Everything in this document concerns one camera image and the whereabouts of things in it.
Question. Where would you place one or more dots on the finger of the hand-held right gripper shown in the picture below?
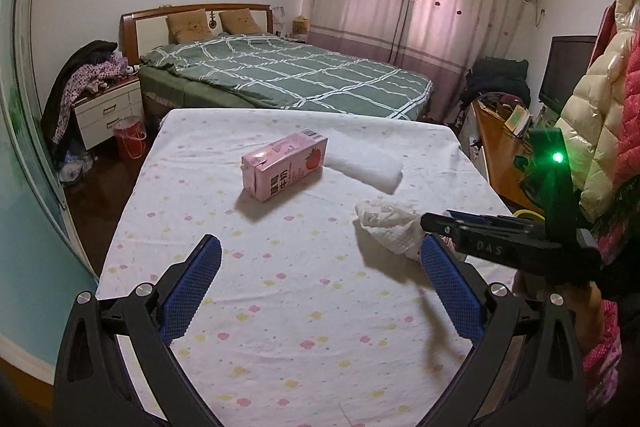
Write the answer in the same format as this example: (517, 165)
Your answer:
(500, 244)
(495, 219)

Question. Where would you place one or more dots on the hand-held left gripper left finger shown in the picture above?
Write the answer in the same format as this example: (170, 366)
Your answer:
(192, 287)

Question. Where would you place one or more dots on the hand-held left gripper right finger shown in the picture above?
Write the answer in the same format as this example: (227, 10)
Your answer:
(450, 292)

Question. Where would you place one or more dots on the white tissue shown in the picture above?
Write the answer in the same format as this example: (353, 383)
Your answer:
(387, 222)

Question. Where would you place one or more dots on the pink milk carton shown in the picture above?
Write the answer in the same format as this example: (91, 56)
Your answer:
(280, 167)

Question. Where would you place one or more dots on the person's right forearm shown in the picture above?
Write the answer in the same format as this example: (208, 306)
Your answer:
(602, 372)

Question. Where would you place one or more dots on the person's right hand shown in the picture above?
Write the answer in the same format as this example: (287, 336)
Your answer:
(587, 312)

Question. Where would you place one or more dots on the wooden desk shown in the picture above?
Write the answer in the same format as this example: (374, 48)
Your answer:
(500, 157)

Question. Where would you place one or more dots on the pink quilted coat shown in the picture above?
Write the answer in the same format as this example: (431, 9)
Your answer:
(627, 147)

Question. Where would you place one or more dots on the books on desk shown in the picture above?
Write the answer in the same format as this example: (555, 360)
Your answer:
(517, 122)

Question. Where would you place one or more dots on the white puffer jacket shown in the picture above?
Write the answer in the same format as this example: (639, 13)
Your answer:
(595, 117)

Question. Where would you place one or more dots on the dark clothes heap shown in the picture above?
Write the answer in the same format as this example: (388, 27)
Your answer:
(500, 79)

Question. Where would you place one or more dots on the white folded cloth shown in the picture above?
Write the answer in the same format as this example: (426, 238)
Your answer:
(365, 167)

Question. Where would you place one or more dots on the black monitor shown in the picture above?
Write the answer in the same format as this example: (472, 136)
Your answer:
(567, 72)

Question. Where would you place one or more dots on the red bucket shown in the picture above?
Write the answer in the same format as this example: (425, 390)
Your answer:
(130, 139)

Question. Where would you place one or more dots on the plastic bags on floor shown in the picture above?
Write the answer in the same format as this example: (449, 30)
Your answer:
(75, 167)

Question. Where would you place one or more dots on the white nightstand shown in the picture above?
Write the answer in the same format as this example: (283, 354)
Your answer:
(107, 112)

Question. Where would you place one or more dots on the sliding wardrobe door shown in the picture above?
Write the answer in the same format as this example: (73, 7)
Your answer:
(25, 157)

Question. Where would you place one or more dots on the pink curtain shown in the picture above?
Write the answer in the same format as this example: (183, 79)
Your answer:
(400, 7)

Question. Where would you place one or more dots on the green plaid blanket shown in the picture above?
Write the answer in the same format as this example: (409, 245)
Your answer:
(300, 77)

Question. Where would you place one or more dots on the pile of clothes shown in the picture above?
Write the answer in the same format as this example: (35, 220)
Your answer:
(75, 82)

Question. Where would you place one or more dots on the brown bear pillow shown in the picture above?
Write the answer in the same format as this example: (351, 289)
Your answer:
(240, 21)
(186, 26)

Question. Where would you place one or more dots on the wooden bed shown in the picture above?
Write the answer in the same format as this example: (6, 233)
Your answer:
(145, 27)

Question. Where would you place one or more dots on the wall socket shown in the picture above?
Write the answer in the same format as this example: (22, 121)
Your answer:
(542, 17)

